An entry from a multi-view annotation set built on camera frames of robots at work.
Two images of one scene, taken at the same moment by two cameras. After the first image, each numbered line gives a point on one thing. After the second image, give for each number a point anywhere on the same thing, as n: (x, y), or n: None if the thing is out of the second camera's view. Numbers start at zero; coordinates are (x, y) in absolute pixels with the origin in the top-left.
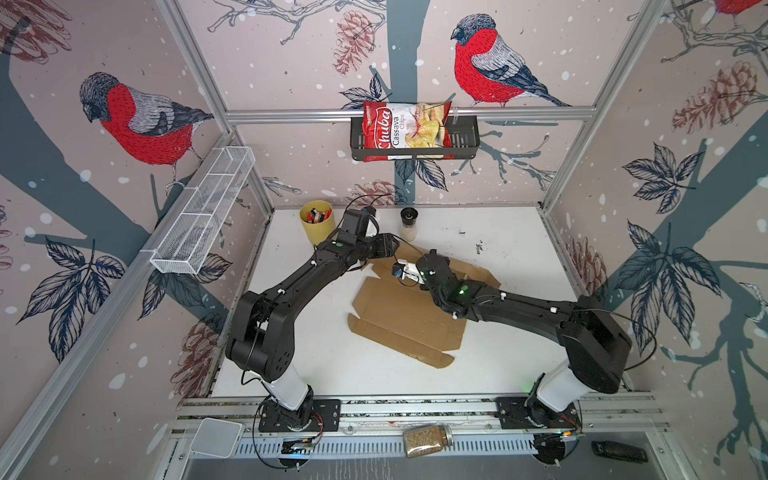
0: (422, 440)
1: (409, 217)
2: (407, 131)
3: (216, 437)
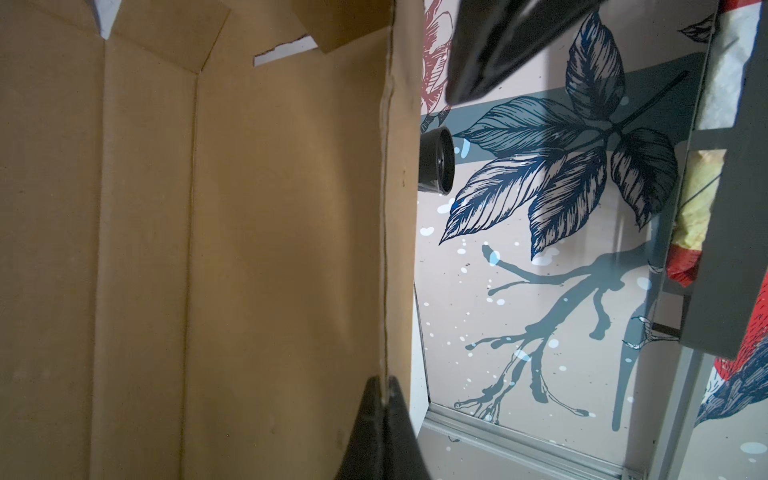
0: None
1: (436, 160)
2: (741, 385)
3: None
